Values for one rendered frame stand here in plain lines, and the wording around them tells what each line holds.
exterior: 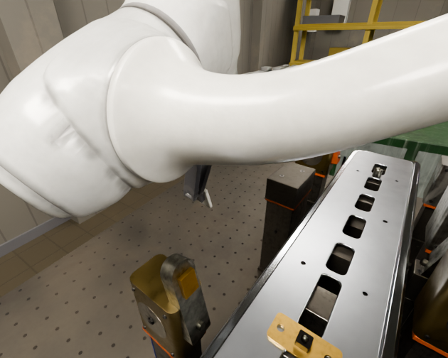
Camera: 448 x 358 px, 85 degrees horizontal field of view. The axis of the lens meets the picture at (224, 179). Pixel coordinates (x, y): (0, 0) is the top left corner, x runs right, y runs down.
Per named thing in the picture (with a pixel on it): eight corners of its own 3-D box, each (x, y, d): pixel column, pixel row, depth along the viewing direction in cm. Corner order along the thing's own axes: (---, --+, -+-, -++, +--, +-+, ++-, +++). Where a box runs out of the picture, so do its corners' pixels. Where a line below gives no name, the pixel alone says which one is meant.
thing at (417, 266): (366, 344, 58) (414, 257, 43) (381, 352, 56) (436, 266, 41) (363, 359, 55) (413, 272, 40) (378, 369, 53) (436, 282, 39)
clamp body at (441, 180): (392, 253, 82) (441, 154, 64) (437, 270, 76) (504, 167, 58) (390, 267, 77) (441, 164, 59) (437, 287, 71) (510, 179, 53)
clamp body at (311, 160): (286, 209, 103) (299, 126, 85) (319, 223, 96) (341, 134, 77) (276, 220, 97) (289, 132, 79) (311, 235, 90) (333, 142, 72)
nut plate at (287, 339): (264, 335, 31) (266, 330, 30) (278, 312, 33) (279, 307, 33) (333, 384, 26) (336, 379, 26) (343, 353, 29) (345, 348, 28)
